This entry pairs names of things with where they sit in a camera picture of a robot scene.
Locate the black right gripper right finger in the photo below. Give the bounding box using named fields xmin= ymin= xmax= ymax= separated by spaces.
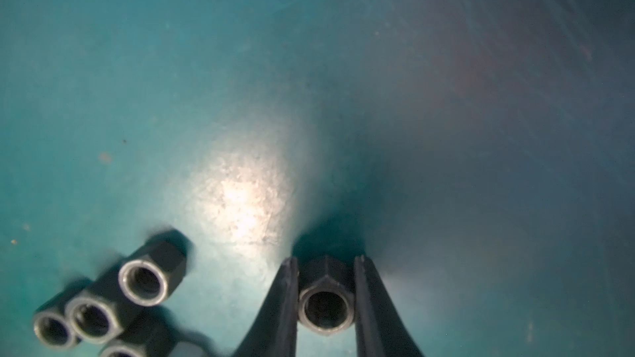
xmin=354 ymin=256 xmax=423 ymax=357

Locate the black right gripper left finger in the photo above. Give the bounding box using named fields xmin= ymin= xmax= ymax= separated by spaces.
xmin=233 ymin=257 xmax=299 ymax=357

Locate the steel hex nut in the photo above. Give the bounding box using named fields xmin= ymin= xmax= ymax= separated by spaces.
xmin=118 ymin=241 xmax=187 ymax=307
xmin=298 ymin=256 xmax=355 ymax=337
xmin=99 ymin=316 xmax=175 ymax=357
xmin=64 ymin=273 xmax=142 ymax=345
xmin=32 ymin=294 xmax=81 ymax=350

